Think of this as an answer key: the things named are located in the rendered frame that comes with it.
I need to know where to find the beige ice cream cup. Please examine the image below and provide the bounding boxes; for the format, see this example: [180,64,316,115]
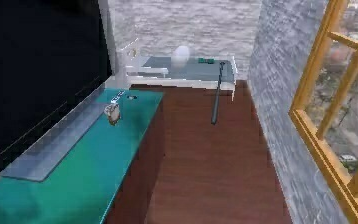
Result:
[103,103,122,127]

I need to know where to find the white remote control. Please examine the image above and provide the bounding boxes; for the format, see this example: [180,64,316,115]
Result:
[110,90,126,104]

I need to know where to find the teal top wooden cabinet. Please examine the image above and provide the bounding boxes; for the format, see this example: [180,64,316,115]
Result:
[0,87,166,224]

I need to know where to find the black television set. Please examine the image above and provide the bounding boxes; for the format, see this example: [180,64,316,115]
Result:
[0,0,113,183]

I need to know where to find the yellow frame window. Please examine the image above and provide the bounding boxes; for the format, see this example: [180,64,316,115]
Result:
[288,0,358,224]

